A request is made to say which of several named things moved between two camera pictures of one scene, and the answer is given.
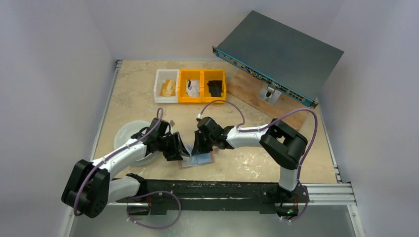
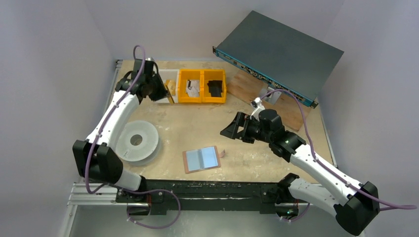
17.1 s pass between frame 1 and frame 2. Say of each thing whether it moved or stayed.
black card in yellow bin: stayed
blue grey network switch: stayed
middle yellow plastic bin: stayed
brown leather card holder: moved
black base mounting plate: stayed
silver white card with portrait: stayed
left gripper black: moved
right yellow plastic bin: stayed
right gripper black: moved
